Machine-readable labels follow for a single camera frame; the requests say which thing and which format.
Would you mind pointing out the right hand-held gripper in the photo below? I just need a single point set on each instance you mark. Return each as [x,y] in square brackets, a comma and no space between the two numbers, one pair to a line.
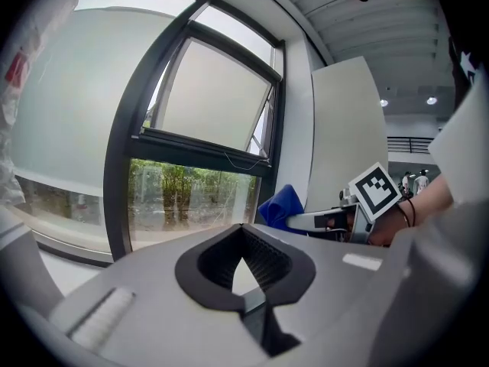
[376,191]

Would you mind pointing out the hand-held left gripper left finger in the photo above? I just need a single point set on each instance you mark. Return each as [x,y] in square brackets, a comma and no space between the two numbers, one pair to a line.
[153,300]

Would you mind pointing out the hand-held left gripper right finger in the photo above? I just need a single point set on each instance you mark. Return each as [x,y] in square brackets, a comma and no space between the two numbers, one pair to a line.
[336,300]

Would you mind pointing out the blue cloth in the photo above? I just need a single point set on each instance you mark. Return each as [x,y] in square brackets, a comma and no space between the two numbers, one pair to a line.
[280,208]

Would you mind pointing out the clear window glass pane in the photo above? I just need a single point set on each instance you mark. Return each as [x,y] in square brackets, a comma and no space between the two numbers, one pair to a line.
[191,201]

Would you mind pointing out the person's right forearm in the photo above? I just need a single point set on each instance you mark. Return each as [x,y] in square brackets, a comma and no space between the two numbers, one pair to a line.
[424,205]

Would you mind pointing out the white window sill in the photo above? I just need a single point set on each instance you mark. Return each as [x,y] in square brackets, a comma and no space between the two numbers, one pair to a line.
[76,270]

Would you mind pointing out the black railing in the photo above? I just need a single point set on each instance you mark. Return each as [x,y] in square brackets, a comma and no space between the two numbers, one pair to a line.
[410,143]

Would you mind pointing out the round ceiling light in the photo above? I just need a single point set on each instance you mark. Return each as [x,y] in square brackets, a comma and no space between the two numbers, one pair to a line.
[431,100]
[384,102]

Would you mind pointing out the frosted awning window sash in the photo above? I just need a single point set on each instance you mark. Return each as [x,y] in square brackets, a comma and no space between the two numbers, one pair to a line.
[214,90]

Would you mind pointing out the large frosted window pane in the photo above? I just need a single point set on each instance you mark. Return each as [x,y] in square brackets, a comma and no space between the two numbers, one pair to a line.
[68,109]

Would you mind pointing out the person's black star-print shirt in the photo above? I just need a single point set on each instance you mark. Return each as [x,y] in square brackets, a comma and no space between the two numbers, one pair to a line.
[468,71]

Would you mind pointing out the clear plastic bag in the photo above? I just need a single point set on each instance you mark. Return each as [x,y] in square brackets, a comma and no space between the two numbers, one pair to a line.
[11,128]

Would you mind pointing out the red packet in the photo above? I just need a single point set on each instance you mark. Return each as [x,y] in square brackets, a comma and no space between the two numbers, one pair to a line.
[17,69]

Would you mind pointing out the black window frame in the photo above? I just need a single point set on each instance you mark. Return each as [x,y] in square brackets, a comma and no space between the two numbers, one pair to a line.
[118,166]

